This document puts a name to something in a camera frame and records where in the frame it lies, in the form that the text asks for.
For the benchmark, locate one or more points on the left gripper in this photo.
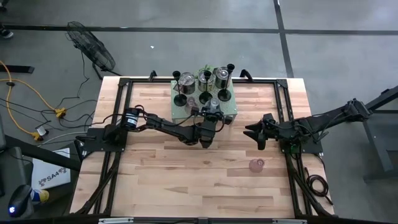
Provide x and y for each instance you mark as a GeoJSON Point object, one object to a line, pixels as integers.
{"type": "Point", "coordinates": [211, 129]}

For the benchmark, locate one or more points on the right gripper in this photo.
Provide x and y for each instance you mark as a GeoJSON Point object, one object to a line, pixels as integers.
{"type": "Point", "coordinates": [273, 130]}

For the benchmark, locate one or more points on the clear ribbed glass candle holder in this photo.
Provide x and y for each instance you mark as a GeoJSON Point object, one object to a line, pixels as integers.
{"type": "Point", "coordinates": [214, 102]}

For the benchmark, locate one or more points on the pink ribbed glass candle holder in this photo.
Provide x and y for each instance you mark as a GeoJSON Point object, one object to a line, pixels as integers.
{"type": "Point", "coordinates": [256, 165]}
{"type": "Point", "coordinates": [190, 104]}

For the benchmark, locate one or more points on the silver tin candle with tag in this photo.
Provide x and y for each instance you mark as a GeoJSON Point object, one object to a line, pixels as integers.
{"type": "Point", "coordinates": [202, 81]}
{"type": "Point", "coordinates": [187, 79]}
{"type": "Point", "coordinates": [222, 74]}

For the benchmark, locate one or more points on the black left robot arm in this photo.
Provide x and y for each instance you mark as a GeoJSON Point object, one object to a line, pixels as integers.
{"type": "Point", "coordinates": [168, 129]}

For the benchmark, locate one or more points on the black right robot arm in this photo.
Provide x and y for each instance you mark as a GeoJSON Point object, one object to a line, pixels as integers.
{"type": "Point", "coordinates": [326, 119]}

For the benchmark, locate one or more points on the green perforated metal shelf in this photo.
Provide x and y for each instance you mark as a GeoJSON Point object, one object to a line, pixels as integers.
{"type": "Point", "coordinates": [180, 115]}

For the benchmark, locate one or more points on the green potted plant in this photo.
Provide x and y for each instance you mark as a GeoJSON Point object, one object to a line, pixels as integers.
{"type": "Point", "coordinates": [207, 67]}

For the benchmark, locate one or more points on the black table edge clamp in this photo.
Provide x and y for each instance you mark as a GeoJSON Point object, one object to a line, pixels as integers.
{"type": "Point", "coordinates": [245, 73]}
{"type": "Point", "coordinates": [152, 75]}

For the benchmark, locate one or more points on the black floor fan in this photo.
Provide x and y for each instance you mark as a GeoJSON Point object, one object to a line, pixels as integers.
{"type": "Point", "coordinates": [93, 49]}

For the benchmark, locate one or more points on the white printed cardboard box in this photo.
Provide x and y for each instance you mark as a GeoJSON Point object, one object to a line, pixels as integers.
{"type": "Point", "coordinates": [51, 168]}

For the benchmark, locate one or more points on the white power adapter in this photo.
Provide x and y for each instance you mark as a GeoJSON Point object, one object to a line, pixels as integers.
{"type": "Point", "coordinates": [42, 131]}

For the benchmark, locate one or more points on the yellow and blue object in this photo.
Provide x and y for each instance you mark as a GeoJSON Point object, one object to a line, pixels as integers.
{"type": "Point", "coordinates": [42, 196]}

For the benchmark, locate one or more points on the black flat floor bar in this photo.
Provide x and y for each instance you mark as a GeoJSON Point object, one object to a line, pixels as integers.
{"type": "Point", "coordinates": [18, 69]}

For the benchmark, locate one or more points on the black computer mouse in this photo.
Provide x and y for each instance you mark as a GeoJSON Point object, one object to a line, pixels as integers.
{"type": "Point", "coordinates": [20, 199]}

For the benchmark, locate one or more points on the person's shoe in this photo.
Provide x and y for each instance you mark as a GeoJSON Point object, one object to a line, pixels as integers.
{"type": "Point", "coordinates": [6, 32]}

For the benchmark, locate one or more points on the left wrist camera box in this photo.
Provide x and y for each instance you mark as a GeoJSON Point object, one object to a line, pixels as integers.
{"type": "Point", "coordinates": [213, 115]}

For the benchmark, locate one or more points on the silver aluminium bracket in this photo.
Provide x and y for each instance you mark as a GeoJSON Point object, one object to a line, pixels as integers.
{"type": "Point", "coordinates": [289, 221]}
{"type": "Point", "coordinates": [116, 220]}

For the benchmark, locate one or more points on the black metal stand frame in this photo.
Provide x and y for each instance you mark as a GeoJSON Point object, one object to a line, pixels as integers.
{"type": "Point", "coordinates": [375, 143]}

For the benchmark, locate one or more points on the black desk frame bar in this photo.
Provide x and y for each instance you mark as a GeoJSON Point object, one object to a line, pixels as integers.
{"type": "Point", "coordinates": [40, 154]}

